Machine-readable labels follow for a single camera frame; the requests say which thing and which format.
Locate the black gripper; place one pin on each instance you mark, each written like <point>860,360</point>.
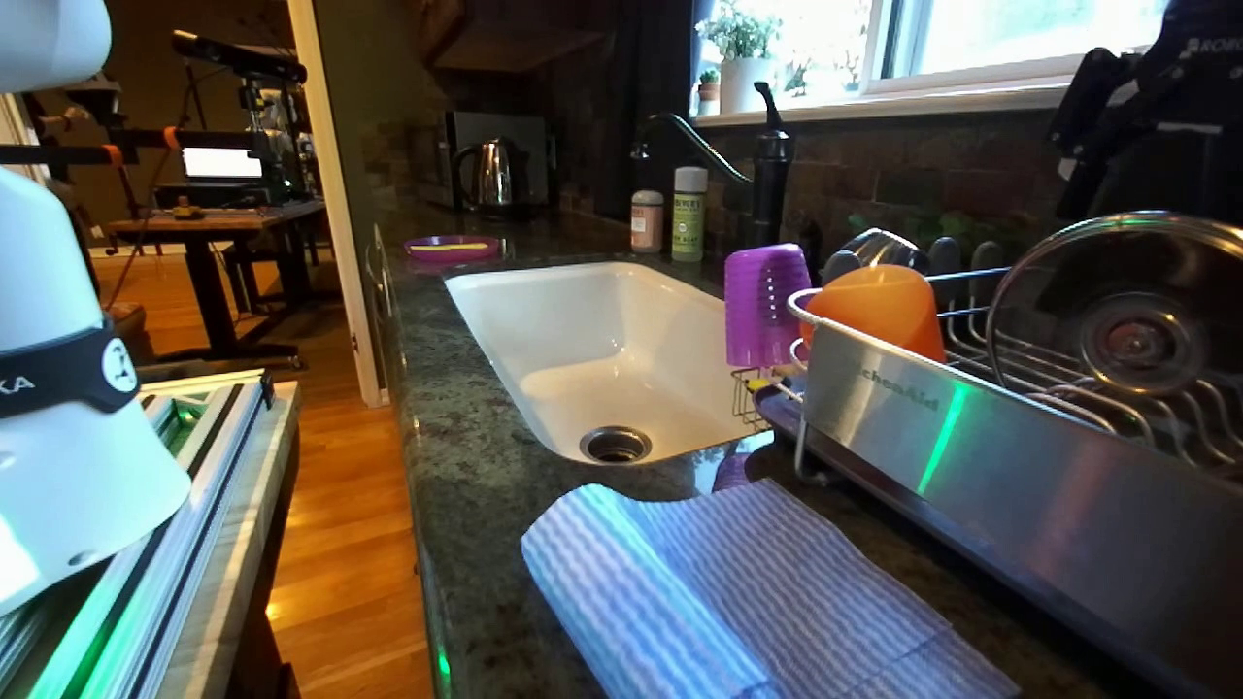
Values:
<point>1159,131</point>

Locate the glass pot lid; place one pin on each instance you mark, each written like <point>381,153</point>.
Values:
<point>1136,324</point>

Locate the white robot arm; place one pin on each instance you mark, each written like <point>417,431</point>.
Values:
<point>83,477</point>

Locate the steel dish rack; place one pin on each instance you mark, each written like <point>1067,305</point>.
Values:
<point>1080,435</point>

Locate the blue striped dish cloth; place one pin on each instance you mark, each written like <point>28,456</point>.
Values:
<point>741,595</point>

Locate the pink box on counter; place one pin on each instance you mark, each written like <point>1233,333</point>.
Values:
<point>451,249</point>

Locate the orange plastic cup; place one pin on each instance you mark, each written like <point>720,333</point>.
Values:
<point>885,302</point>

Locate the dark bronze kitchen faucet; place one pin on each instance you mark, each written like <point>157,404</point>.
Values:
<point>758,189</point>

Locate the purple plastic cup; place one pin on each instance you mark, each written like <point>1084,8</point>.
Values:
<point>758,320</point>

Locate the white pot window plant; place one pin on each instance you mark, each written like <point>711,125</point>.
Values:
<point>745,39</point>

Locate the green label soap bottle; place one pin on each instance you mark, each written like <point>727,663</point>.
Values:
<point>688,189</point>

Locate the orange label soap bottle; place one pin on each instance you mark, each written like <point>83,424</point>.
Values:
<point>645,219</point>

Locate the white ceramic kitchen sink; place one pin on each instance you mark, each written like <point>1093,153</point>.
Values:
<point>608,342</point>

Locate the sink drain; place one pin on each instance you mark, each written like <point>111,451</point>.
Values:
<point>617,443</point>

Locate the wooden desk with monitor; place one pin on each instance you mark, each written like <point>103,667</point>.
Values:
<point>223,208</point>

